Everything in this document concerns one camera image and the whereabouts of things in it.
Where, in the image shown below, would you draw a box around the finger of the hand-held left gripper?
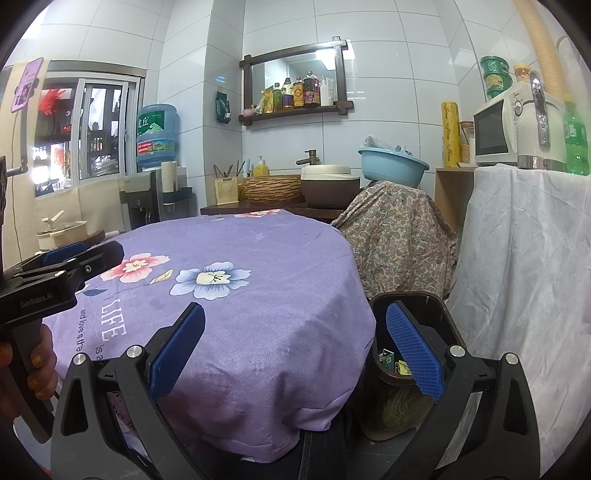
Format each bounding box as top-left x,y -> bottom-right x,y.
28,241 -> 126,292
18,241 -> 89,274

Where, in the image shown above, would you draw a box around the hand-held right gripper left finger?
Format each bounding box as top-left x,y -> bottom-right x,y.
51,302 -> 241,480

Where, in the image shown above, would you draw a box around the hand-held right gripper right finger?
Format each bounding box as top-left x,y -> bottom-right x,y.
385,301 -> 541,480

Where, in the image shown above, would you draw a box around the dark brown trash bin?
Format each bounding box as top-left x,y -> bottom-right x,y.
369,291 -> 462,439

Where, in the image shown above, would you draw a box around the person's left hand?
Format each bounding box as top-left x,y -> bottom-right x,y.
0,323 -> 59,418

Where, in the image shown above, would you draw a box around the cream cooking pot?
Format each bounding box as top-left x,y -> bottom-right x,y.
37,210 -> 88,251

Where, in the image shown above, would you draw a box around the water dispenser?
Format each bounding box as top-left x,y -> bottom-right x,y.
119,171 -> 197,232

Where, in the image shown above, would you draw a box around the purple floral tablecloth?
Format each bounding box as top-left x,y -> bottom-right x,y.
41,209 -> 375,462

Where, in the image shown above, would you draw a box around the paisley floral cloth cover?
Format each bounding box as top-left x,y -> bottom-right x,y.
331,181 -> 458,298

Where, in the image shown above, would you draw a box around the sliding window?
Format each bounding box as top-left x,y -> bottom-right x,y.
34,76 -> 146,197

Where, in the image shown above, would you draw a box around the person's dark jeans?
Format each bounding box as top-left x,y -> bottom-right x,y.
300,411 -> 370,480

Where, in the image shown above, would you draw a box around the blue water jug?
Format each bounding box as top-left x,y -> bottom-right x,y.
136,104 -> 179,171

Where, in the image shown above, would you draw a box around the cream chopstick holder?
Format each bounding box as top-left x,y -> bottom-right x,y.
213,161 -> 246,205

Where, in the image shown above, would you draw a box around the red artificial flower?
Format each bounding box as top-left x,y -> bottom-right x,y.
39,88 -> 68,116

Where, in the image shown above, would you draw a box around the light wooden shelf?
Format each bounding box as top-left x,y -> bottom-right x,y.
435,166 -> 478,241

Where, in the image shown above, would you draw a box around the purple phone on stand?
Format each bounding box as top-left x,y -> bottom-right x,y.
7,58 -> 44,178

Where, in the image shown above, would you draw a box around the dark wooden counter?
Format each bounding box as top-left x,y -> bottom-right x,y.
200,200 -> 347,220

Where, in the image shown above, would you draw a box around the brown and cream rice cooker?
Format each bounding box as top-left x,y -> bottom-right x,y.
301,165 -> 361,209

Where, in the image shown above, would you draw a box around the light blue plastic basin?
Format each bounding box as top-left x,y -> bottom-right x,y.
359,147 -> 429,183

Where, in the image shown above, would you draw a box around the wicker basket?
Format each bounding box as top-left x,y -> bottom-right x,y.
242,175 -> 305,205

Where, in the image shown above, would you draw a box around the clear plastic bag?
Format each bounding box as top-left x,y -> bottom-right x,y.
364,135 -> 411,155

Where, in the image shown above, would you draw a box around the glass storage jar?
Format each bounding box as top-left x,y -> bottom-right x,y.
459,121 -> 475,164

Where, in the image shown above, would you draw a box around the yellow wrap roll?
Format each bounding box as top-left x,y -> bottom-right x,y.
441,102 -> 462,168

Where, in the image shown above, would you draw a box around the white microwave oven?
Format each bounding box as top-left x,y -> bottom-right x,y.
512,71 -> 568,172
473,92 -> 522,167

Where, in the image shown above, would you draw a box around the row of condiment bottles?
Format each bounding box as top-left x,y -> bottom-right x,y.
256,71 -> 335,114

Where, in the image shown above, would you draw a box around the green plastic bottle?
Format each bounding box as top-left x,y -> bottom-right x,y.
562,95 -> 591,176

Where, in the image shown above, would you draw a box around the wooden framed mirror shelf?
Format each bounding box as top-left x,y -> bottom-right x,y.
239,36 -> 355,126

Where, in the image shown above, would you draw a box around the green wall packet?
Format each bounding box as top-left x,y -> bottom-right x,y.
215,91 -> 233,124

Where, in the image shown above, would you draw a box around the beige corrugated hose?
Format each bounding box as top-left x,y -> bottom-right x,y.
512,0 -> 571,100

